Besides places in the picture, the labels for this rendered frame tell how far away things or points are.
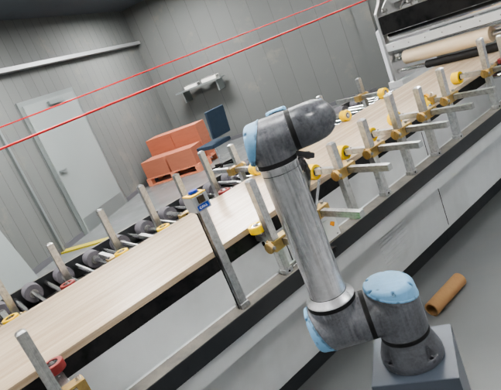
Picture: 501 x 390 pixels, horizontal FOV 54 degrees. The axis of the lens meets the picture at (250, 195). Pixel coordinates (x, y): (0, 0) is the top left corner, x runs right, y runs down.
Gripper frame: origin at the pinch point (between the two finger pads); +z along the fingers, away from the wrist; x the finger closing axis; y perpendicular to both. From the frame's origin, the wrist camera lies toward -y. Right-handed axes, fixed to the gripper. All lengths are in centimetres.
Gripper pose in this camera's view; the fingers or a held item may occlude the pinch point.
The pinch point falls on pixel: (308, 186)
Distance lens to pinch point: 212.1
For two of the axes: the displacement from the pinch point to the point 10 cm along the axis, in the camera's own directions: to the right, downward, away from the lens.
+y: -7.2, 4.5, -5.2
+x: 5.8, 0.0, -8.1
